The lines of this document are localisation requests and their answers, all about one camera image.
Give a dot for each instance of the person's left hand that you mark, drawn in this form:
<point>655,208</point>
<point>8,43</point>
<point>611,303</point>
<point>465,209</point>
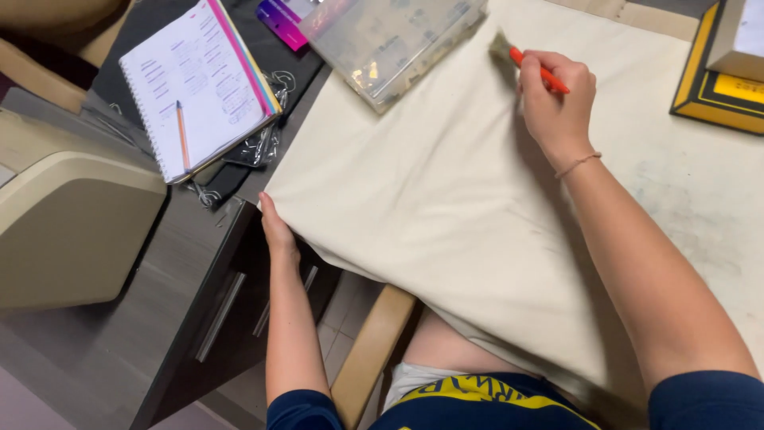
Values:
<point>279,239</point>

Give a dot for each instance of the person's right hand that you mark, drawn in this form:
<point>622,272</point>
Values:
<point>558,119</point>

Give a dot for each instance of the person's left fingers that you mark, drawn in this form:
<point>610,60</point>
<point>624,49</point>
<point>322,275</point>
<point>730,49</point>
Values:
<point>268,209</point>

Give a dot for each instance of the cream canvas cloth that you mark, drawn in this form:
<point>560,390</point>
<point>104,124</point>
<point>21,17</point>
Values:
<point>447,179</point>

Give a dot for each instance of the orange pencil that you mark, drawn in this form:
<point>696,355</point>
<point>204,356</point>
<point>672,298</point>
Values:
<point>182,134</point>

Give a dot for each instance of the dark grey drawer cabinet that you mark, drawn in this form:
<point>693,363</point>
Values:
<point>233,322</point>

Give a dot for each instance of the white spiral notebook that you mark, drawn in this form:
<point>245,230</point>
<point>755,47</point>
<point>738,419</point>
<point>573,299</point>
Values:
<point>191,83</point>

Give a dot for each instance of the light wooden chair armrest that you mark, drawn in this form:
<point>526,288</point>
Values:
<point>370,346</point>

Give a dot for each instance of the purple pink packet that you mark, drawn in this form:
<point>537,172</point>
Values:
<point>280,21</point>

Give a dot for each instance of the beige armchair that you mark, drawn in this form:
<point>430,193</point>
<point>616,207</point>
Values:
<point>71,227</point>

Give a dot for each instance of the clear plastic storage box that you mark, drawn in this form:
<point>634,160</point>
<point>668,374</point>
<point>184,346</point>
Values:
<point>388,48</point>

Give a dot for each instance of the white shorts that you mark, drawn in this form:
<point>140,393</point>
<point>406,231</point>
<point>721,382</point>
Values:
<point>412,379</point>

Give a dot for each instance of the person's leg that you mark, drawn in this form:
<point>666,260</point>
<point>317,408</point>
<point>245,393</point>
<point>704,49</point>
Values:
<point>453,349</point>

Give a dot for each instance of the tan wooden chair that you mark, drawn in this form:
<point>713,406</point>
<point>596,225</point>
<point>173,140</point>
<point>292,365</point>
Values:
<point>53,30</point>

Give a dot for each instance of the navy yellow shirt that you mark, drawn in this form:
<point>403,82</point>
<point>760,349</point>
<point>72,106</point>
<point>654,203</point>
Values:
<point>489,406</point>

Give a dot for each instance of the yellow black flat box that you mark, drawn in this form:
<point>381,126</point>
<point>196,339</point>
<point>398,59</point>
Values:
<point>695,89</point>

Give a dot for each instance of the grey white box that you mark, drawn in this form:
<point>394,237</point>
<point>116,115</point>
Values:
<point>737,36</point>

